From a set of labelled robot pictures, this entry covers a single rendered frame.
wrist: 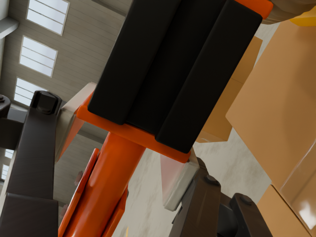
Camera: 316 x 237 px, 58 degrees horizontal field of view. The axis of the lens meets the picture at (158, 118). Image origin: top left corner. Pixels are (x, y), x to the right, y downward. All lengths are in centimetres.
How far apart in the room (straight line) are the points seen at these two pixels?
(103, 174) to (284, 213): 98
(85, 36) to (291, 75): 925
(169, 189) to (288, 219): 94
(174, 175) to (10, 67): 1109
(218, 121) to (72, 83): 917
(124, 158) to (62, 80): 1038
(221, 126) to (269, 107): 119
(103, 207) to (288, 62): 24
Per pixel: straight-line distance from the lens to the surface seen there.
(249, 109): 35
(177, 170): 15
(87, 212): 17
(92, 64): 980
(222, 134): 149
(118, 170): 16
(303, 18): 32
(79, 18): 935
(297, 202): 23
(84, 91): 18
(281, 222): 111
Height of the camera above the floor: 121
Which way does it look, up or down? 9 degrees down
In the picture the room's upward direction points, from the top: 66 degrees counter-clockwise
